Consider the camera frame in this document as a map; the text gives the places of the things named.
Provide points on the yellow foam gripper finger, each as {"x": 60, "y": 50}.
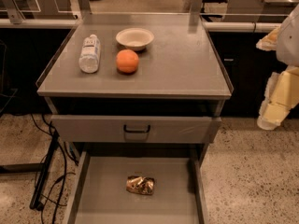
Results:
{"x": 269, "y": 42}
{"x": 281, "y": 95}

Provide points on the crushed shiny orange can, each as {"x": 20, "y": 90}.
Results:
{"x": 140, "y": 185}

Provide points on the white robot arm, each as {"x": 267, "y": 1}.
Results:
{"x": 287, "y": 50}

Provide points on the closed grey top drawer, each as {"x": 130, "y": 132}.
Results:
{"x": 139, "y": 129}

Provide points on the grey metal drawer cabinet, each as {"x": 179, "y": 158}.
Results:
{"x": 179, "y": 74}

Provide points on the open grey middle drawer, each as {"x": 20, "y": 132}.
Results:
{"x": 99, "y": 195}

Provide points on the white paper bowl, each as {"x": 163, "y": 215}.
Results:
{"x": 135, "y": 39}

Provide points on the orange fruit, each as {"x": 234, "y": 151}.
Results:
{"x": 127, "y": 61}

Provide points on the clear plastic water bottle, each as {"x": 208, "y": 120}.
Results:
{"x": 89, "y": 58}

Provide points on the black table leg base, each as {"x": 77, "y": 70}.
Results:
{"x": 41, "y": 169}

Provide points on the white horizontal rail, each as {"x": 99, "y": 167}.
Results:
{"x": 233, "y": 27}

